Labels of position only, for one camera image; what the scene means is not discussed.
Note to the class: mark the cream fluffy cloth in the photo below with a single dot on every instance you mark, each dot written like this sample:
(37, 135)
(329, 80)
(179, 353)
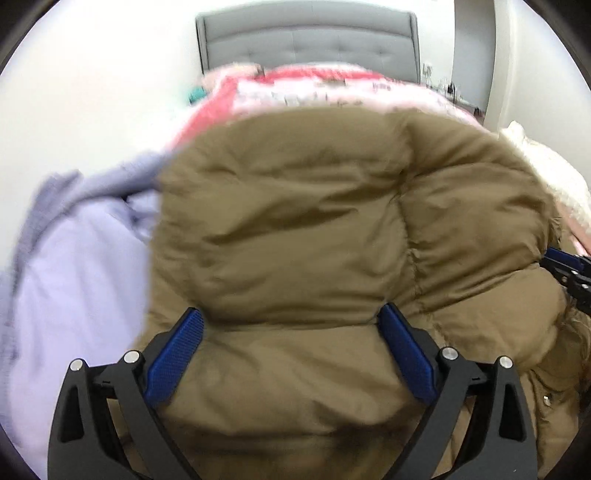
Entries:
(554, 170)

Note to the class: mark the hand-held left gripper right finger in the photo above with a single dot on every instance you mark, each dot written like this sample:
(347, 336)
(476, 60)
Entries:
(408, 350)

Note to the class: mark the brown puffer jacket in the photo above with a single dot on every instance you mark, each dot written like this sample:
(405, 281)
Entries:
(300, 230)

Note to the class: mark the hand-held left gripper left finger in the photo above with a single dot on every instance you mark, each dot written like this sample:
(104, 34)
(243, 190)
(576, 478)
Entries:
(178, 350)

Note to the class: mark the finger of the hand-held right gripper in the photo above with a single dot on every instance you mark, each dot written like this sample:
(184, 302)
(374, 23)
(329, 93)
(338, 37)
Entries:
(572, 277)

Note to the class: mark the teal small item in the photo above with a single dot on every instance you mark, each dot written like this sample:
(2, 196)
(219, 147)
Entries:
(195, 94)

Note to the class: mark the pink plush toy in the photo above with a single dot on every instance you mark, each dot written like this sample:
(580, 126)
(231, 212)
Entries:
(231, 74)

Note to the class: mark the grey upholstered headboard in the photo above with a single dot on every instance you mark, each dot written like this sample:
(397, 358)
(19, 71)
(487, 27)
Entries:
(300, 41)

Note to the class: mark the lavender jacket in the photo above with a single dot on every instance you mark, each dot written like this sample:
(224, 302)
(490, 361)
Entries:
(78, 300)

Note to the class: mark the pink printed blanket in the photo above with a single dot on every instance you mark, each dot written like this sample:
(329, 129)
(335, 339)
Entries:
(277, 92)

